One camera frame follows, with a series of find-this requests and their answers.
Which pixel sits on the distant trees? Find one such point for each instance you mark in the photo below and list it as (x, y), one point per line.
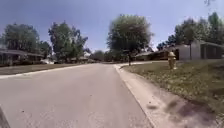
(98, 55)

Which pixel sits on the broad round tree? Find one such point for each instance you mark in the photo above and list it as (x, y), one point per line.
(129, 33)

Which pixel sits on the pale concrete kerb strip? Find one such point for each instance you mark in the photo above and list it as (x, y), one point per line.
(143, 96)

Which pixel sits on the grey asphalt road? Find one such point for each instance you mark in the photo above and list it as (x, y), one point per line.
(76, 96)

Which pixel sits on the tall dark green tree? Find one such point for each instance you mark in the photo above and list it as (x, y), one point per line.
(66, 40)

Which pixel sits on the yellow fire hydrant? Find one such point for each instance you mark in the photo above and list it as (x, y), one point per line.
(172, 60)

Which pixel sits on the grass verge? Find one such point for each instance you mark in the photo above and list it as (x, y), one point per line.
(190, 80)

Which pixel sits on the dry grass strip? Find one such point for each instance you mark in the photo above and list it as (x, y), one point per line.
(30, 68)

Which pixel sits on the low grey building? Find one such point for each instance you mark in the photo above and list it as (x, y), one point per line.
(200, 50)

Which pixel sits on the row of trees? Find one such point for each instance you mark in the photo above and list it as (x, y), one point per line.
(200, 30)

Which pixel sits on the wide green tree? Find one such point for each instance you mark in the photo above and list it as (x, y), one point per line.
(20, 38)

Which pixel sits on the low dark-roofed building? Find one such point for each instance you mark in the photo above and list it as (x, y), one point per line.
(16, 56)

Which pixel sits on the dark post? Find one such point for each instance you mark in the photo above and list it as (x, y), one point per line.
(129, 60)

